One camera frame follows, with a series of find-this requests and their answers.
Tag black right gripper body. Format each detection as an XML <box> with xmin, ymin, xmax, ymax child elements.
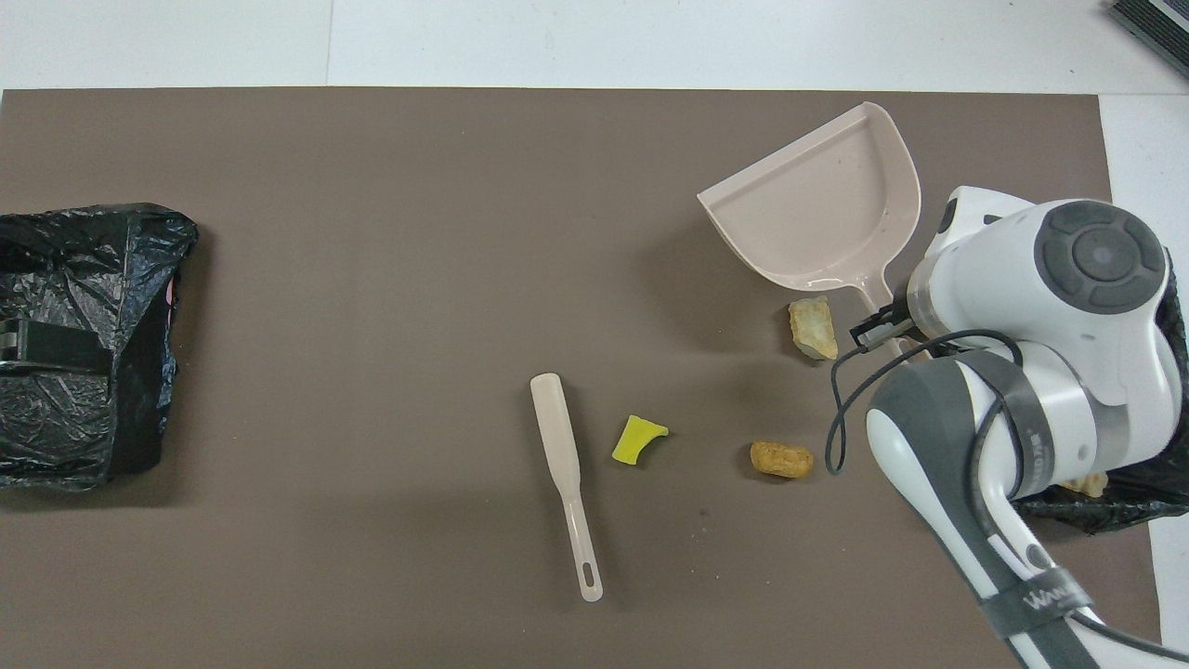
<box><xmin>887</xmin><ymin>290</ymin><xmax>930</xmax><ymax>340</ymax></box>

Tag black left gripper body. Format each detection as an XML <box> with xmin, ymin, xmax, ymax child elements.
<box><xmin>19</xmin><ymin>321</ymin><xmax>105</xmax><ymax>373</ymax></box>

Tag beige plastic dustpan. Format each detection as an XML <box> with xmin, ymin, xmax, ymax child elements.
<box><xmin>697</xmin><ymin>100</ymin><xmax>934</xmax><ymax>363</ymax></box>

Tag beige hand brush black bristles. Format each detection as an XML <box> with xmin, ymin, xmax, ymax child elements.
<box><xmin>529</xmin><ymin>372</ymin><xmax>605</xmax><ymax>603</ymax></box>

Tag black trash bag bin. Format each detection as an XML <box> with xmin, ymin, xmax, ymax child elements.
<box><xmin>0</xmin><ymin>203</ymin><xmax>201</xmax><ymax>493</ymax></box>
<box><xmin>1013</xmin><ymin>243</ymin><xmax>1189</xmax><ymax>537</ymax></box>

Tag pale angular bread chunk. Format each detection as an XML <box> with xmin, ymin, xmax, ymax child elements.
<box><xmin>788</xmin><ymin>295</ymin><xmax>840</xmax><ymax>361</ymax></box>

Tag brown fried nugget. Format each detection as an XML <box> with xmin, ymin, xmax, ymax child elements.
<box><xmin>750</xmin><ymin>440</ymin><xmax>816</xmax><ymax>480</ymax></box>

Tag small all-yellow sponge scrap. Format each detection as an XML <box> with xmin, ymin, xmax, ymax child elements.
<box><xmin>611</xmin><ymin>414</ymin><xmax>670</xmax><ymax>466</ymax></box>

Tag dark ribbed panel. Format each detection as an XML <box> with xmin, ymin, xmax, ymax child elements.
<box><xmin>1107</xmin><ymin>0</ymin><xmax>1189</xmax><ymax>80</ymax></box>

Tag brown table mat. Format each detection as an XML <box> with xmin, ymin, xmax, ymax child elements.
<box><xmin>0</xmin><ymin>86</ymin><xmax>1167</xmax><ymax>669</ymax></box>

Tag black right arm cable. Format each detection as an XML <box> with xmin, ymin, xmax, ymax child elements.
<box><xmin>824</xmin><ymin>327</ymin><xmax>1189</xmax><ymax>662</ymax></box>

